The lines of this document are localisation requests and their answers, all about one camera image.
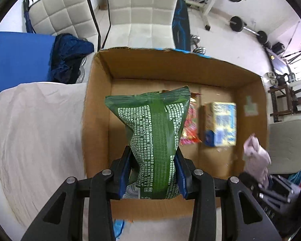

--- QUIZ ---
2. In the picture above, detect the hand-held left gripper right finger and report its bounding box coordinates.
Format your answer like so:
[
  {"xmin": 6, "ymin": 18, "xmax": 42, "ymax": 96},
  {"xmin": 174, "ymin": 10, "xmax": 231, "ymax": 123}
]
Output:
[{"xmin": 175, "ymin": 151, "xmax": 283, "ymax": 241}]

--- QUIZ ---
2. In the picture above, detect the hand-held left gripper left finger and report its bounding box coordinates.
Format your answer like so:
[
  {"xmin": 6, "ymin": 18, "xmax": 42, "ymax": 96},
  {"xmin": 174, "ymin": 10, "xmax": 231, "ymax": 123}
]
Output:
[{"xmin": 21, "ymin": 146, "xmax": 132, "ymax": 241}]

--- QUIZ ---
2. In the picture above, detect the green printed wipes packet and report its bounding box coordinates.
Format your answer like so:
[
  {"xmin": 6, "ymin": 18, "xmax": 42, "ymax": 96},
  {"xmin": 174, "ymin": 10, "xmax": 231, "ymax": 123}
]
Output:
[{"xmin": 105, "ymin": 86, "xmax": 191, "ymax": 199}]

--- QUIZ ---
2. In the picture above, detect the pale pink soft cloth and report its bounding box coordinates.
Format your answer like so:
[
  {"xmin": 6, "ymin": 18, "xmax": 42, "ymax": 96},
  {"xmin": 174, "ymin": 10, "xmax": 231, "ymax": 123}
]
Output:
[{"xmin": 242, "ymin": 134, "xmax": 272, "ymax": 189}]

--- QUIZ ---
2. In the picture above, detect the large cardboard box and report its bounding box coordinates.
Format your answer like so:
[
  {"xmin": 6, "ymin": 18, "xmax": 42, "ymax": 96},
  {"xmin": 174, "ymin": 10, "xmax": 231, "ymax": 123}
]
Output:
[{"xmin": 82, "ymin": 47, "xmax": 269, "ymax": 223}]

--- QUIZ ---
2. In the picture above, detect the teal cloth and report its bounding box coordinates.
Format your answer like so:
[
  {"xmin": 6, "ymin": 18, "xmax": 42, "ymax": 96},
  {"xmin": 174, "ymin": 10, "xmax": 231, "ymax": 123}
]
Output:
[{"xmin": 288, "ymin": 165, "xmax": 301, "ymax": 189}]

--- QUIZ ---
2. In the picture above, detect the pink and red snack packet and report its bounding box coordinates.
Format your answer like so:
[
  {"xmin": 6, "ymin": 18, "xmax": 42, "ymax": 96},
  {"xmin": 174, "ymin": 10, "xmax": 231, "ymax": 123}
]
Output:
[{"xmin": 179, "ymin": 93, "xmax": 201, "ymax": 146}]

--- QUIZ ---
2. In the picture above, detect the blue plastic wrapper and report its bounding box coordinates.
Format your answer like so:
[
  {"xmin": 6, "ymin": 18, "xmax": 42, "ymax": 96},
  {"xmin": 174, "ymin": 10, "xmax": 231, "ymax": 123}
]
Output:
[{"xmin": 113, "ymin": 219, "xmax": 125, "ymax": 239}]

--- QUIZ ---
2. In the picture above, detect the blue and yellow packet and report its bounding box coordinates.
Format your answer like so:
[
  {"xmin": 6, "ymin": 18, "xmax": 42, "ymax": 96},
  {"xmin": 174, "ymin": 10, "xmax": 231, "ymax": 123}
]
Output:
[{"xmin": 204, "ymin": 102, "xmax": 237, "ymax": 147}]

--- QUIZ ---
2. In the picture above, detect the white table cloth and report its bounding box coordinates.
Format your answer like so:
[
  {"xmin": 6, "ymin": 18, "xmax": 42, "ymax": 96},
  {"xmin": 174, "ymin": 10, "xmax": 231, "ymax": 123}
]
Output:
[{"xmin": 0, "ymin": 82, "xmax": 116, "ymax": 241}]

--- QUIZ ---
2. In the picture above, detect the dark wooden chair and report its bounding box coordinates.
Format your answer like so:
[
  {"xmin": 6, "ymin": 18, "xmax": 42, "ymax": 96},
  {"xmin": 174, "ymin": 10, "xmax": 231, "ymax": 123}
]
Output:
[{"xmin": 267, "ymin": 82, "xmax": 301, "ymax": 124}]

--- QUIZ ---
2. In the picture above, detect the dark blue jacket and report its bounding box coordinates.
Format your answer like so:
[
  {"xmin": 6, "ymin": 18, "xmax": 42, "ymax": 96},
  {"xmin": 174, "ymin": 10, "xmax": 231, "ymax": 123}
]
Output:
[{"xmin": 51, "ymin": 33, "xmax": 95, "ymax": 84}]

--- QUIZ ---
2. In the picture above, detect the chrome dumbbell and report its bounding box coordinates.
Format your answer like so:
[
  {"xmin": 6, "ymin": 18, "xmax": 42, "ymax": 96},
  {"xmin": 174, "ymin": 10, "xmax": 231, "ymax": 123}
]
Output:
[{"xmin": 191, "ymin": 35, "xmax": 206, "ymax": 55}]

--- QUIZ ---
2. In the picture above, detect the blue and black bench pad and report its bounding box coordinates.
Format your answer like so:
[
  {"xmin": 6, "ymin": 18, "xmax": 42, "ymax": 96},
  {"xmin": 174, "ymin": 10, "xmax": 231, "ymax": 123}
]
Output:
[{"xmin": 172, "ymin": 0, "xmax": 191, "ymax": 52}]

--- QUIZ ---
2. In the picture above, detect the blue foam mat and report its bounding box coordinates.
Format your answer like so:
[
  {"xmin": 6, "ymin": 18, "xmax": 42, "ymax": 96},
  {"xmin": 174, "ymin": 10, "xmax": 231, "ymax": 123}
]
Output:
[{"xmin": 0, "ymin": 31, "xmax": 57, "ymax": 96}]

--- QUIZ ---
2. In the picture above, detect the white quilted chair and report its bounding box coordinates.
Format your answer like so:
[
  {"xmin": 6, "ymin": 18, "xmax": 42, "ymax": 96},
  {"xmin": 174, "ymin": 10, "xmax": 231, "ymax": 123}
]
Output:
[
  {"xmin": 27, "ymin": 0, "xmax": 101, "ymax": 51},
  {"xmin": 101, "ymin": 0, "xmax": 184, "ymax": 50}
]

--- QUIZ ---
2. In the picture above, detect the barbell with black plates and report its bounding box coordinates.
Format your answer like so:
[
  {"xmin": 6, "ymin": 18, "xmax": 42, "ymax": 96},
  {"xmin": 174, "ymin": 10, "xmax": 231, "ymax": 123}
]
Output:
[{"xmin": 229, "ymin": 16, "xmax": 268, "ymax": 44}]

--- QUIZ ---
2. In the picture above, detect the white weight bench frame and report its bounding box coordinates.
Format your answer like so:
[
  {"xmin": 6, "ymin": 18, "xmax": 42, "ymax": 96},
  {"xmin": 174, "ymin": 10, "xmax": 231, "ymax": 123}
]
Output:
[{"xmin": 184, "ymin": 0, "xmax": 229, "ymax": 31}]

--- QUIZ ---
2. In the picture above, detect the blue strap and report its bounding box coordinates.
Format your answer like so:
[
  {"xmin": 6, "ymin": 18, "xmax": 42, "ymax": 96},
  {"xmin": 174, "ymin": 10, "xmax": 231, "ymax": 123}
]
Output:
[{"xmin": 22, "ymin": 0, "xmax": 36, "ymax": 34}]

